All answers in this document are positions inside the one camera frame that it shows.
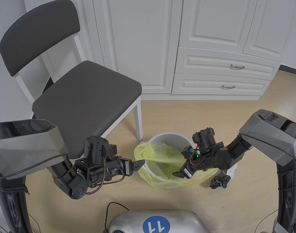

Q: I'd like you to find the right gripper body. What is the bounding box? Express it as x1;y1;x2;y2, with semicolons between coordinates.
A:
180;157;208;180

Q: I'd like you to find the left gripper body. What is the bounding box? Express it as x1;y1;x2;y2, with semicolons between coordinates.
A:
104;158;134;178

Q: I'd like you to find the black plastic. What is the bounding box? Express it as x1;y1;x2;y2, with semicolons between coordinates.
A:
209;172;232;190

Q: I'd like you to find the yellow plastic bag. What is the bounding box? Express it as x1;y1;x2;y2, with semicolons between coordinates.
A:
134;142;220;189

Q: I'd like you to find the white printed wrapper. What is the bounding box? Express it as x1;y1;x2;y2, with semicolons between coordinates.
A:
219;163;238;182

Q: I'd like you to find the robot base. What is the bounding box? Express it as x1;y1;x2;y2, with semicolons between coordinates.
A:
109;209;206;233

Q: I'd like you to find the white trash bin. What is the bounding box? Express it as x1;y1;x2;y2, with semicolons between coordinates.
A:
147;133;195;179

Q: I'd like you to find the grey white chair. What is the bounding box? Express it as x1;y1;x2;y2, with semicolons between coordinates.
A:
0;0;143;160

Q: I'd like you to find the white wardrobe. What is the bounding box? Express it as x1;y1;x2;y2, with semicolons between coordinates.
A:
22;0;296;101

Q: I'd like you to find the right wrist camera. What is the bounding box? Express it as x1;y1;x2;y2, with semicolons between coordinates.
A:
182;146;200;160

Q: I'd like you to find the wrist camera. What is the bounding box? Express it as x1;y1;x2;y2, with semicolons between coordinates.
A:
182;146;200;160
106;143;118;160

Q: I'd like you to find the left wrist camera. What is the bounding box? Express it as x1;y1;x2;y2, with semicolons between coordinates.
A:
106;143;118;160

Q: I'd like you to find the black cable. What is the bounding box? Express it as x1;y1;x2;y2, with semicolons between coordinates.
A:
104;202;131;233
255;209;279;233

